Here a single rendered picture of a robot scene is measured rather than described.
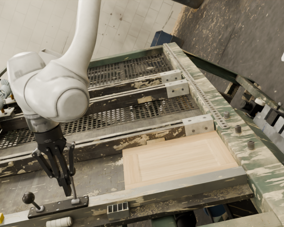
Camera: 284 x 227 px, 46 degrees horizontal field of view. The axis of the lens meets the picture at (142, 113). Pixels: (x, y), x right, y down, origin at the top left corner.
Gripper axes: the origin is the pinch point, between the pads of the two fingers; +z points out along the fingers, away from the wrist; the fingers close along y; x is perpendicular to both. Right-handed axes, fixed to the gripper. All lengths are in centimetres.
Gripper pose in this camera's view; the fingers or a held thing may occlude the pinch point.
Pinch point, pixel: (66, 184)
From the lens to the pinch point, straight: 107.3
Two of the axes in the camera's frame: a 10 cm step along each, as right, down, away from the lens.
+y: 9.8, -2.0, 0.1
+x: -0.9, -4.0, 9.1
